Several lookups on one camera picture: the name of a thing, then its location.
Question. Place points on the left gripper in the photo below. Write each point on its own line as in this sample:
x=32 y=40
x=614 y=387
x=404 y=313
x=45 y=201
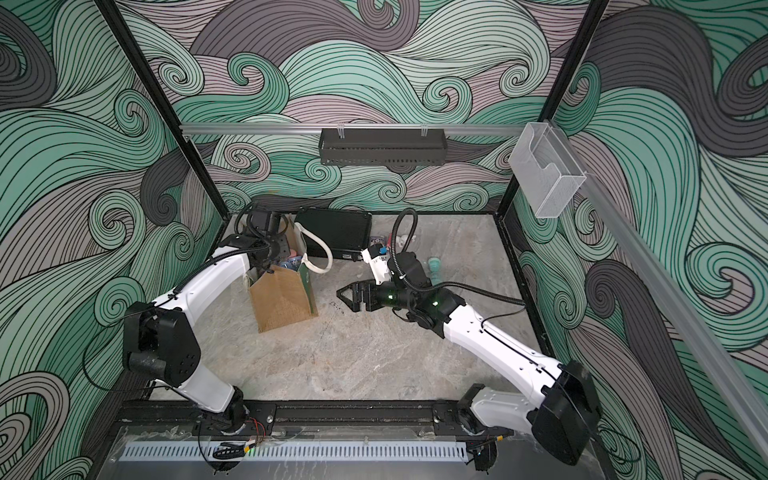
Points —
x=285 y=253

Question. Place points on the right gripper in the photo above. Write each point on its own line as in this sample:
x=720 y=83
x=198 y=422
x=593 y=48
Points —
x=374 y=290

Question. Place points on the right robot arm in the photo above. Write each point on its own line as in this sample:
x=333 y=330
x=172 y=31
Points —
x=556 y=403

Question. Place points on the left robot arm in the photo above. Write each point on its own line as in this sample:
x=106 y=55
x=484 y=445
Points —
x=159 y=341

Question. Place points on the green hourglass far right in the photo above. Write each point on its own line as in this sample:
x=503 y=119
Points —
x=434 y=264

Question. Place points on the black ribbed case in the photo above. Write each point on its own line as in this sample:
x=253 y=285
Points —
x=346 y=232

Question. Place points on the aluminium wall rail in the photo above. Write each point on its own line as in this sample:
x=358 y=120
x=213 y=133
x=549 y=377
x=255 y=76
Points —
x=242 y=128

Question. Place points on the black wall tray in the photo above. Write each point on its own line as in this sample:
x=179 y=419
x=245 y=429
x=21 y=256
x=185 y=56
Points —
x=396 y=148

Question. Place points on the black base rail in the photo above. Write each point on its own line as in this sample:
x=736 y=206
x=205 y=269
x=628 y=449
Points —
x=452 y=416

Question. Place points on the clear plastic wall box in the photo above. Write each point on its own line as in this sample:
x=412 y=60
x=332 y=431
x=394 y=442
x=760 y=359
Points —
x=546 y=167

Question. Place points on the white slotted cable duct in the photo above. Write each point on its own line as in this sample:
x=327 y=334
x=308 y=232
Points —
x=302 y=451

